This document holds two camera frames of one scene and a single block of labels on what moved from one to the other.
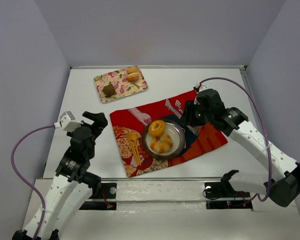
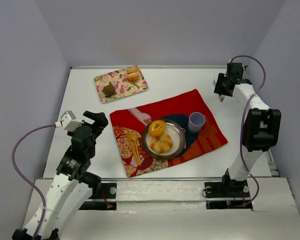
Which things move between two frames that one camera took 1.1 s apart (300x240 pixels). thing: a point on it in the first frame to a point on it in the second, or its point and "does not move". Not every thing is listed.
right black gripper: (190, 114) to (220, 90)
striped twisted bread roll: (161, 144) does not move
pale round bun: (132, 69) does not move
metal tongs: (179, 115) to (222, 97)
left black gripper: (95, 124) does not move
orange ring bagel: (156, 128) does not move
